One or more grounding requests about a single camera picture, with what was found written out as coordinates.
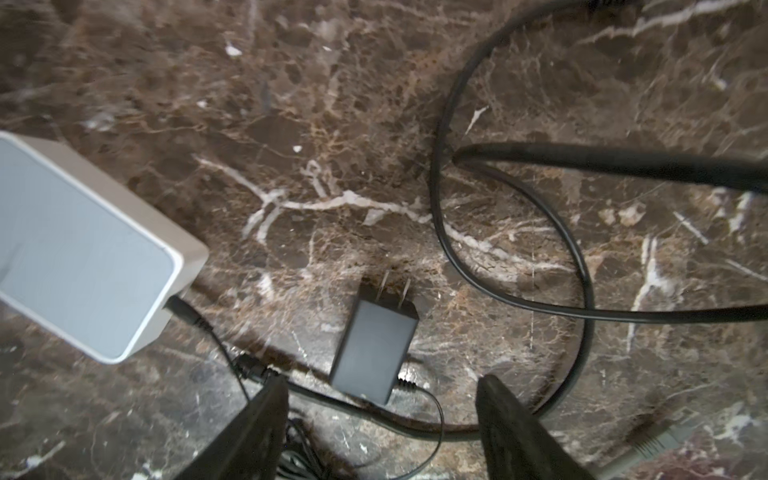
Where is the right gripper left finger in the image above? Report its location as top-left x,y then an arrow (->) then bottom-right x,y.
177,377 -> 289,480

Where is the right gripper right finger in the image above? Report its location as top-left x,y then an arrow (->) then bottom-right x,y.
475,375 -> 593,480

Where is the thin black adapter cable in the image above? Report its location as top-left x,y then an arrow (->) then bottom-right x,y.
164,293 -> 446,480

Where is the grey ethernet cable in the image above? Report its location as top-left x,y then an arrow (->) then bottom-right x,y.
596,419 -> 703,480

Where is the small black power adapter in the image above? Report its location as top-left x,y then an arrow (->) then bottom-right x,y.
329,271 -> 420,406

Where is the white network switch box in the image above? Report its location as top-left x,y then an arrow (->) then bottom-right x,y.
1,131 -> 209,364

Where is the black ethernet cable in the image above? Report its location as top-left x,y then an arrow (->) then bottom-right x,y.
233,0 -> 768,442

